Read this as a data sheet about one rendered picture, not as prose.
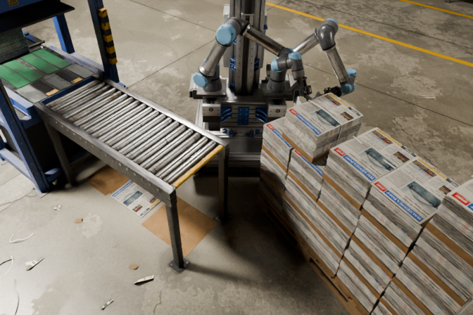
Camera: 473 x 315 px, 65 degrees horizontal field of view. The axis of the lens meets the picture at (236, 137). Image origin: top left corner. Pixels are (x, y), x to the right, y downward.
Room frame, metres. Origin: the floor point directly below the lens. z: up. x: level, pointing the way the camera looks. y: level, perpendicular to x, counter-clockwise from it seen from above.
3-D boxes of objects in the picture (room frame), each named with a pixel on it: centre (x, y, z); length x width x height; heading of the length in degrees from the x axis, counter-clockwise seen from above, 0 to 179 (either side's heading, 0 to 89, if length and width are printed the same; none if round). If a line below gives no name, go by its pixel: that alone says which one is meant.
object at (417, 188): (1.21, -0.89, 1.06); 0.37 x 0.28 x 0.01; 125
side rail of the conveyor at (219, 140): (2.14, 0.60, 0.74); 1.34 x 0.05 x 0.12; 55
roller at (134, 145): (1.83, 0.59, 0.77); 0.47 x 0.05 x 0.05; 145
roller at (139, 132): (1.86, 0.65, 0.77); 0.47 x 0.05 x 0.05; 145
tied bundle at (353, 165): (1.45, -0.74, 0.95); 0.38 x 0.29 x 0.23; 125
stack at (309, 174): (1.56, -0.66, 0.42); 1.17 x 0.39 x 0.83; 34
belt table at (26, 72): (2.52, 1.58, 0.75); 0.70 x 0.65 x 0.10; 55
